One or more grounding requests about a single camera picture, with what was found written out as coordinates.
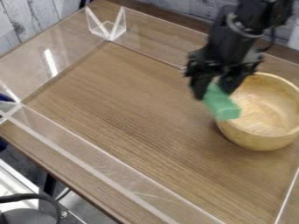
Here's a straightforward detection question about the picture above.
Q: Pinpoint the clear acrylic corner bracket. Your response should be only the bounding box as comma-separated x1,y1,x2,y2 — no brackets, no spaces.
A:
85,7,127,41

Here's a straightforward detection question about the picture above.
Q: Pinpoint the light wooden bowl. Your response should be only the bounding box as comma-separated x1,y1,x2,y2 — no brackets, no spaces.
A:
217,73,299,151

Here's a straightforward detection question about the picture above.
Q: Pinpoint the blue object at left edge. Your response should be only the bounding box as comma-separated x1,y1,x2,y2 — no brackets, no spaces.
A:
0,93,15,102

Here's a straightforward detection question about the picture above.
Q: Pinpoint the black cable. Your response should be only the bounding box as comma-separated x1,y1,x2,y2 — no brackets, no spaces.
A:
0,193,63,224

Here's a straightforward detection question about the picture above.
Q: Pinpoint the clear acrylic front wall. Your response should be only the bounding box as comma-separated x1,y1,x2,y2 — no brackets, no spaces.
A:
0,85,226,224

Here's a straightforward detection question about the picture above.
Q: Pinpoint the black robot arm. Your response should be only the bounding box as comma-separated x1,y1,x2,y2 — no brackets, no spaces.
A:
185,0,296,100

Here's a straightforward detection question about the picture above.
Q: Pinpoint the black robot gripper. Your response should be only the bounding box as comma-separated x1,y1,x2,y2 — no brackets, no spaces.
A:
185,11,266,101

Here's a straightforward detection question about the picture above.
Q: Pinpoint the green rectangular block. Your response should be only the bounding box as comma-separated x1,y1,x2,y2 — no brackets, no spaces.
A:
203,83,241,121

